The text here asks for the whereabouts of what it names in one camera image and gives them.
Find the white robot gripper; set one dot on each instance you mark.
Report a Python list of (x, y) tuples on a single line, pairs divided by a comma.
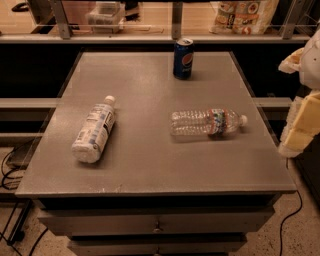
[(311, 65)]

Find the blue pepsi can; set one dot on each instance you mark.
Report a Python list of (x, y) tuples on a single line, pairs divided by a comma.
[(183, 58)]

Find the clear water bottle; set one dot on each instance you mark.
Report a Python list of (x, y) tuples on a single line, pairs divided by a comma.
[(214, 121)]

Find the snack bag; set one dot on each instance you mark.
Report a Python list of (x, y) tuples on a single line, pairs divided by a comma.
[(251, 17)]

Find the grey drawer cabinet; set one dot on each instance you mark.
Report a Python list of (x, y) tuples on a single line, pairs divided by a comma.
[(207, 192)]

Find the upper drawer knob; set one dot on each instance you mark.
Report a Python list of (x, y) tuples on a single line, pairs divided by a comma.
[(157, 229)]

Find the clear plastic container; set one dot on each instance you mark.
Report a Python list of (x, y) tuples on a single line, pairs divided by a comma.
[(106, 17)]

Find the white labelled plastic bottle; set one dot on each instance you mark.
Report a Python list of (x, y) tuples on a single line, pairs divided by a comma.
[(92, 137)]

